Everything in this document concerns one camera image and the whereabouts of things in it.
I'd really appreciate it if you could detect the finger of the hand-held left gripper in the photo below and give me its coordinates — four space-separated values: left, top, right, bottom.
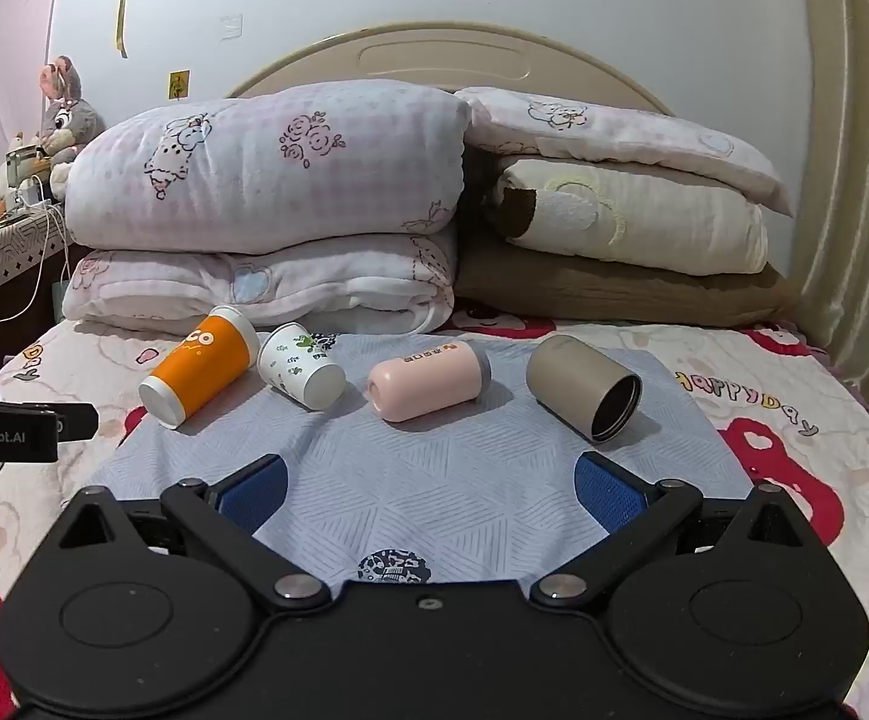
56 403 100 442

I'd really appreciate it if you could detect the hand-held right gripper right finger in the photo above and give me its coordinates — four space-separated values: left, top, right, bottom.
528 450 815 610

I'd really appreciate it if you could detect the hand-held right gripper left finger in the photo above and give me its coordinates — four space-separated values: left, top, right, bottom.
55 454 332 614

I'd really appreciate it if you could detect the beige metal cup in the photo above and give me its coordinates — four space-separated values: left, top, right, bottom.
525 334 643 446

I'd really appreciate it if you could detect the white green-print paper cup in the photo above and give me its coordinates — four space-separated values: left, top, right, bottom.
256 322 347 413

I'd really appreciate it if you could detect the orange and white cup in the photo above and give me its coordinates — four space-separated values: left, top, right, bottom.
138 305 260 431

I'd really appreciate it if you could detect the pink cup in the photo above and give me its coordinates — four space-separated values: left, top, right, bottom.
366 339 493 424

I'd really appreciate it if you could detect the grey-blue patterned cloth mat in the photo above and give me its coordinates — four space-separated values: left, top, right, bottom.
91 330 752 587

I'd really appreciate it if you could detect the brown pillow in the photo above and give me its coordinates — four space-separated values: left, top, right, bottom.
453 228 801 329

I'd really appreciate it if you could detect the white floral folded quilt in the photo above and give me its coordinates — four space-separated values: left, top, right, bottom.
61 228 459 336

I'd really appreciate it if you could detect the pile of small nightstand things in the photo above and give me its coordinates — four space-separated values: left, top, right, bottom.
0 131 68 232

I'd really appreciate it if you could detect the cream folded blanket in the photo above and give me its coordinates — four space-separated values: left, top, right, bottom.
490 157 771 276

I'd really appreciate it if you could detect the grey plush rabbit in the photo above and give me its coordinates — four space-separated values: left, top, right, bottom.
32 55 107 167

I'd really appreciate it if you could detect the pink checkered folded quilt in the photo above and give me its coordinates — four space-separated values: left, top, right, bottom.
64 78 474 257

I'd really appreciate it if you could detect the pink printed pillow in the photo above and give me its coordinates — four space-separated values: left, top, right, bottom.
453 86 797 219

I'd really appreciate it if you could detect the beige curtain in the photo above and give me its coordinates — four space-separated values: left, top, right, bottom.
789 0 869 422

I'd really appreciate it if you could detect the beige wooden headboard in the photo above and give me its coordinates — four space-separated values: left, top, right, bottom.
224 21 677 122

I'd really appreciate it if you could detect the white cable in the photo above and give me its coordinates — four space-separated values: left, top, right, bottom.
0 199 73 328

